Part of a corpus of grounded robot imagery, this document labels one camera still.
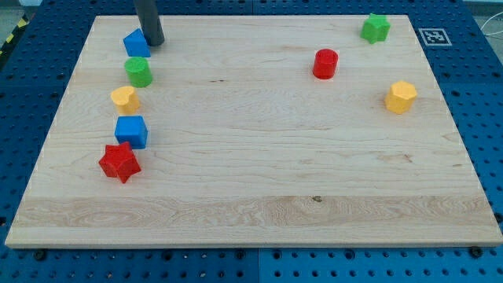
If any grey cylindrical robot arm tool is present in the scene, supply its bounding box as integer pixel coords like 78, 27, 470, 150
133, 0, 165, 46

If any blue triangle block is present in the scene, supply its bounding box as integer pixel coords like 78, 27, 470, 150
123, 28, 151, 57

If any light wooden board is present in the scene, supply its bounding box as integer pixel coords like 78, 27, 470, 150
6, 15, 502, 248

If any red cylinder block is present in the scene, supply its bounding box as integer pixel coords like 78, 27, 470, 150
312, 49, 339, 79

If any blue cube block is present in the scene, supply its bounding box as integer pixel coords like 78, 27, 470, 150
115, 116, 148, 149

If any yellow heart block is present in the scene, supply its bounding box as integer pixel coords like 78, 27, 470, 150
110, 86, 141, 115

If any red star block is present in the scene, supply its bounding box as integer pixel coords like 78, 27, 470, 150
98, 141, 141, 183

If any green cylinder block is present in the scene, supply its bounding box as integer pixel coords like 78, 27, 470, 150
124, 57, 153, 88

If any yellow hexagon block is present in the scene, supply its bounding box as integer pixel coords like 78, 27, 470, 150
384, 81, 417, 114

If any green star block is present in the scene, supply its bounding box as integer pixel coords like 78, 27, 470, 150
360, 13, 391, 44

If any white fiducial marker tag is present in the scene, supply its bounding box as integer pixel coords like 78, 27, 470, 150
418, 28, 452, 46

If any yellow black hazard tape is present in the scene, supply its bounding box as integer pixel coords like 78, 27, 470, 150
1, 14, 30, 57

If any white cable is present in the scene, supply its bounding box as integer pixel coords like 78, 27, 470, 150
479, 10, 503, 41

